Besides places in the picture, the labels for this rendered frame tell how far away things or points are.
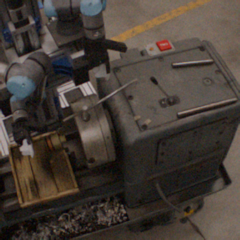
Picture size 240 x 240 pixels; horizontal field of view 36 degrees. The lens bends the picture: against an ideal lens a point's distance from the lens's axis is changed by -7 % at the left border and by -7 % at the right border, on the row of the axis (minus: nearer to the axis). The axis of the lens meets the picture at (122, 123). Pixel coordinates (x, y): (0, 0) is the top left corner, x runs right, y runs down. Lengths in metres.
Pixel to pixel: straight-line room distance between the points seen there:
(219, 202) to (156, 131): 1.37
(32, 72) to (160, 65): 0.57
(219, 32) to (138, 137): 2.50
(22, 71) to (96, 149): 0.45
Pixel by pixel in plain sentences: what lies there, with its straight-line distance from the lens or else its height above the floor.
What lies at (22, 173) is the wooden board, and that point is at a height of 0.89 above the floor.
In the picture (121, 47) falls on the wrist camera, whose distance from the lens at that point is 1.47.
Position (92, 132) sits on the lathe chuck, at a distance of 1.60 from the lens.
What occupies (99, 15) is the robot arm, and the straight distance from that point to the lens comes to 1.38.
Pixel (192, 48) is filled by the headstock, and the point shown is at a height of 1.26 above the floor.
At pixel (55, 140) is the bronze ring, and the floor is 1.11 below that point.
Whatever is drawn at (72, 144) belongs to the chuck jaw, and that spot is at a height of 1.10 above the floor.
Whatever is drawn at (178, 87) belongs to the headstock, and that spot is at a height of 1.26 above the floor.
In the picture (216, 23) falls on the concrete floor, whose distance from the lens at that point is 3.99.
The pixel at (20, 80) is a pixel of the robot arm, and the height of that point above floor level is 1.40.
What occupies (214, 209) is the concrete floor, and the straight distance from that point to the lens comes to 2.79.
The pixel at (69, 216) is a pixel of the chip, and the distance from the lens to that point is 2.16.
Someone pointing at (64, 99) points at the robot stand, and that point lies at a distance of 2.98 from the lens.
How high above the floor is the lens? 2.55
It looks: 56 degrees down
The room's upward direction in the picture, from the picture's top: 3 degrees counter-clockwise
